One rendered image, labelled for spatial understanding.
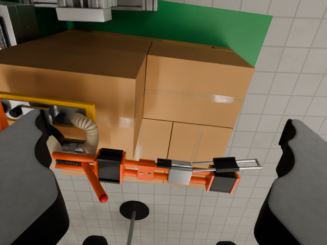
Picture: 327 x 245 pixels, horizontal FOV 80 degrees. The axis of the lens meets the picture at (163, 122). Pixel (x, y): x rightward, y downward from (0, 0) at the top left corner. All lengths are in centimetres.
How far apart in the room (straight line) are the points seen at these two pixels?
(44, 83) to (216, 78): 84
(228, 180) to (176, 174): 16
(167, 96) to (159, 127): 23
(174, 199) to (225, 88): 184
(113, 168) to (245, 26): 143
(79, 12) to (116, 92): 27
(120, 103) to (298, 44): 151
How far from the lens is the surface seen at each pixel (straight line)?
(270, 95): 199
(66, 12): 70
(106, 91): 77
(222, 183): 65
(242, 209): 302
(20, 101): 76
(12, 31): 127
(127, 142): 88
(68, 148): 71
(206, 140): 138
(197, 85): 117
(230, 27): 170
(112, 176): 65
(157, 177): 64
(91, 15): 67
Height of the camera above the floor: 162
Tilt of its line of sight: 58 degrees down
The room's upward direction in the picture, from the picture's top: 177 degrees counter-clockwise
